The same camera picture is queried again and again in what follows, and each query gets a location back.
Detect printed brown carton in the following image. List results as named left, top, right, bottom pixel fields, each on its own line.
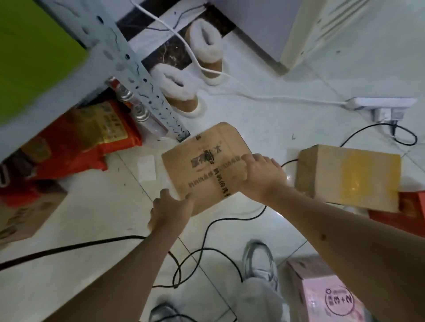
left=0, top=185, right=68, bottom=247

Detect printed-tape brown parcel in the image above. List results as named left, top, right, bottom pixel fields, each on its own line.
left=161, top=121, right=255, bottom=218

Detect red box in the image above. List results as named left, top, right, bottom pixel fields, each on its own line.
left=367, top=191, right=425, bottom=238

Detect bright green packet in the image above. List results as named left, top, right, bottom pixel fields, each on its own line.
left=0, top=0, right=91, bottom=127

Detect black cable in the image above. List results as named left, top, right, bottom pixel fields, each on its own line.
left=0, top=121, right=418, bottom=322

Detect person's right hand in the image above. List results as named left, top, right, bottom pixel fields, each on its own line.
left=237, top=153, right=288, bottom=203

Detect small yellow-taped cardboard box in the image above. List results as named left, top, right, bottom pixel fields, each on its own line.
left=294, top=144, right=402, bottom=213

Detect white power strip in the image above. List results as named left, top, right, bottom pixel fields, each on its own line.
left=345, top=96, right=417, bottom=122

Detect person's left forearm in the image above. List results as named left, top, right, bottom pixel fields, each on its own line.
left=43, top=229, right=184, bottom=322

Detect person's left hand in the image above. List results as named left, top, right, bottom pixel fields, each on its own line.
left=147, top=188, right=196, bottom=240

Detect grey metal shelves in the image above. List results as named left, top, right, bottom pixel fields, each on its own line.
left=0, top=0, right=192, bottom=164

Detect pink labelled box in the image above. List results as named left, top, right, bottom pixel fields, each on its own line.
left=285, top=257, right=374, bottom=322

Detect person's grey trousers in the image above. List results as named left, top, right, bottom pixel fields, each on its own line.
left=232, top=276, right=290, bottom=322

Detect brown fur-lined boot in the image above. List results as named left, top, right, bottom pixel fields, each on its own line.
left=149, top=63, right=204, bottom=119
left=184, top=18, right=230, bottom=87

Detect red yellow snack bag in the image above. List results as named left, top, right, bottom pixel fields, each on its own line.
left=19, top=100, right=143, bottom=180

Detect dark red snack bag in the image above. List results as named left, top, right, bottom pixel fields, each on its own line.
left=0, top=179, right=38, bottom=209

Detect person's right forearm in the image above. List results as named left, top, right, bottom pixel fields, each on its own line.
left=265, top=180, right=425, bottom=322

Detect person's grey shoe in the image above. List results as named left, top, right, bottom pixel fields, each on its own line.
left=242, top=240, right=280, bottom=293
left=148, top=303, right=187, bottom=322

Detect white cable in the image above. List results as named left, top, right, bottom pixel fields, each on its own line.
left=128, top=0, right=349, bottom=107

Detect small white paper scrap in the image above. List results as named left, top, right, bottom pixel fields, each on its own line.
left=137, top=155, right=157, bottom=182

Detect white display fridge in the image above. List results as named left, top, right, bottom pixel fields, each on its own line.
left=205, top=0, right=371, bottom=70

